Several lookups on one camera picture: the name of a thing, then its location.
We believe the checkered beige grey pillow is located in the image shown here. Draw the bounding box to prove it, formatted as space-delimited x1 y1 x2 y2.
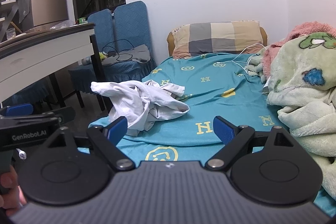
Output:
171 20 264 59

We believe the teal patterned bed sheet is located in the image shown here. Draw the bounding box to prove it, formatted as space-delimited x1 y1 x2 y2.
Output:
77 52 336 217

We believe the white desk with black legs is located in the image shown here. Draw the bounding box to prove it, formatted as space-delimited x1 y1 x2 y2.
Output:
1 23 95 102

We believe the white charging cable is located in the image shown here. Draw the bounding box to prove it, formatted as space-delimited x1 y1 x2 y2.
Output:
213 43 267 76

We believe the grey cloth on chair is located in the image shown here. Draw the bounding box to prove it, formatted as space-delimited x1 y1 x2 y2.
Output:
102 44 151 66

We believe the green box on desk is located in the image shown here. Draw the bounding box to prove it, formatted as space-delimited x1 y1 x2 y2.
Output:
78 17 88 24

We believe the blue covered chair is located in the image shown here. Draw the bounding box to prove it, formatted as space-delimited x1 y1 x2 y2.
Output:
68 9 114 107
102 1 156 83

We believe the green fleece blanket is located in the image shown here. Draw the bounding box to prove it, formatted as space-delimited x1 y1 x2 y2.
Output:
245 32 336 200

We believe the white t-shirt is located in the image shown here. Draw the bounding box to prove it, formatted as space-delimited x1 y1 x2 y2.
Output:
91 80 190 136

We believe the person's left hand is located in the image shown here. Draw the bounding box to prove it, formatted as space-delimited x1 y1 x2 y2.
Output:
1 166 27 217

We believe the black cable on chair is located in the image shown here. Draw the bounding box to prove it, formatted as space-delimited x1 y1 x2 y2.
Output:
101 39 134 63

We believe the yellow green toy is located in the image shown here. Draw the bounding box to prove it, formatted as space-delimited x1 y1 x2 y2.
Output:
99 52 107 61

